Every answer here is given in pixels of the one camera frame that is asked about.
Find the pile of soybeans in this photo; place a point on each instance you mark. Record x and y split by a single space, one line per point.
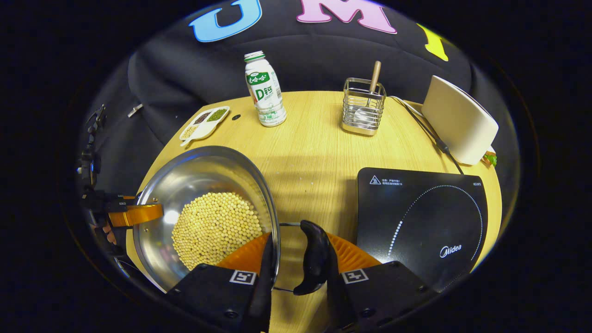
212 226

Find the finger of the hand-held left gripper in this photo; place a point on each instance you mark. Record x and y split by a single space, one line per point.
136 215

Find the white drink bottle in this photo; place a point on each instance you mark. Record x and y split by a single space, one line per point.
266 97

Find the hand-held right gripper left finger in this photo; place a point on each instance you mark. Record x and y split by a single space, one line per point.
264 291

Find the small metal clip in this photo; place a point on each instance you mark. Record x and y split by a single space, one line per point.
134 110

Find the white toaster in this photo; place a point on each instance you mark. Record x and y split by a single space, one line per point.
458 120

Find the sandwich with lettuce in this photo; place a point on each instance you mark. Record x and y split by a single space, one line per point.
491 159

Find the divided dish of beans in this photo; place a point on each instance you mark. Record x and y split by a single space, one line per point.
203 125

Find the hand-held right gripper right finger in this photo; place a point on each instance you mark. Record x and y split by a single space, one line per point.
340 303

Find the stainless steel pot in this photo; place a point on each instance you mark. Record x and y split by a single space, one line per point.
203 171

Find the black induction cooktop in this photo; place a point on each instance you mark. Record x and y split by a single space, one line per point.
416 208

